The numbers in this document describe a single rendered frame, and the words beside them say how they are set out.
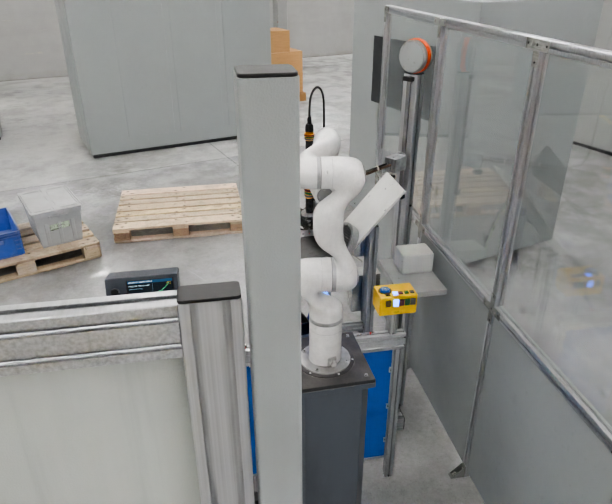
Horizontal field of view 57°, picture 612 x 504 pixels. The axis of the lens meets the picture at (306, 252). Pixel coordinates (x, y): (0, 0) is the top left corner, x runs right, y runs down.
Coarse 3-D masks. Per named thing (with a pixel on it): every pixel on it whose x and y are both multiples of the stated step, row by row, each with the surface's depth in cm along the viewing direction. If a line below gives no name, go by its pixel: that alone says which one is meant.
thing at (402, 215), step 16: (416, 80) 270; (416, 96) 273; (416, 112) 278; (400, 128) 285; (416, 128) 283; (400, 144) 288; (416, 144) 287; (416, 160) 292; (400, 208) 304; (400, 224) 306; (400, 240) 310; (400, 320) 335
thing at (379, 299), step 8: (376, 288) 235; (392, 288) 234; (400, 288) 234; (408, 288) 234; (376, 296) 233; (384, 296) 229; (392, 296) 229; (400, 296) 229; (408, 296) 230; (416, 296) 231; (376, 304) 234; (384, 304) 230; (392, 304) 230; (416, 304) 233; (384, 312) 231; (392, 312) 232; (400, 312) 233; (408, 312) 234
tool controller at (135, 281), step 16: (112, 272) 215; (128, 272) 214; (144, 272) 212; (160, 272) 211; (176, 272) 210; (112, 288) 206; (128, 288) 207; (144, 288) 208; (160, 288) 209; (176, 288) 210
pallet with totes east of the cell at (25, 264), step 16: (32, 240) 489; (80, 240) 488; (96, 240) 489; (16, 256) 462; (32, 256) 462; (48, 256) 466; (80, 256) 488; (96, 256) 490; (16, 272) 463; (32, 272) 463
